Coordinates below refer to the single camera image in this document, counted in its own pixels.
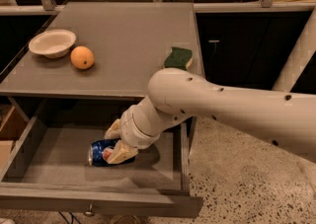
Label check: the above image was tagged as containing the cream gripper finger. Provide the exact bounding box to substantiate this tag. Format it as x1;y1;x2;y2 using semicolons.
104;119;120;139
106;140;138;164

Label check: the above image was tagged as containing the metal drawer knob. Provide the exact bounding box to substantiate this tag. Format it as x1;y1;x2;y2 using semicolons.
84;204;95;217

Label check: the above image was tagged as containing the orange fruit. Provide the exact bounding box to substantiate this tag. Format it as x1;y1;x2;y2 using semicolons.
70;46;95;70

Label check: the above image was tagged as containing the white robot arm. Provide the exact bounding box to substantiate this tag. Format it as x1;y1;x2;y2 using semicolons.
104;68;316;164

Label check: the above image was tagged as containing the green yellow sponge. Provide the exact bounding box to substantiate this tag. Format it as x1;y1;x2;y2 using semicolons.
163;46;193;71

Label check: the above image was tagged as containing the blue pepsi can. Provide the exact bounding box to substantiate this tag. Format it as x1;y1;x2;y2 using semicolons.
88;139;135;167

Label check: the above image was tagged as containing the grey cabinet counter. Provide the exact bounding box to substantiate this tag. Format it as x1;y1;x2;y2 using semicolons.
0;2;203;99

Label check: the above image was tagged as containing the grey open top drawer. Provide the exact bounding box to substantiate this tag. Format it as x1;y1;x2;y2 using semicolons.
0;99;202;218

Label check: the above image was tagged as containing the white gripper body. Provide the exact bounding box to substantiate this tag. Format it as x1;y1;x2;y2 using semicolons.
119;106;160;149

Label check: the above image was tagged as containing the white paper bowl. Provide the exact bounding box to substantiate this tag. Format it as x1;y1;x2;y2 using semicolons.
29;30;76;59

